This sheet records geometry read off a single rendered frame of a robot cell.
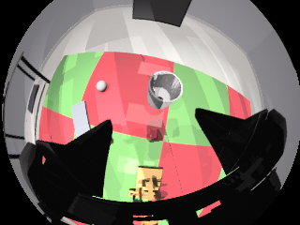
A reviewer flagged white cylindrical cup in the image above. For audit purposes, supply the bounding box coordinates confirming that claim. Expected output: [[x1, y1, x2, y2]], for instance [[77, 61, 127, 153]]
[[147, 70, 183, 109]]

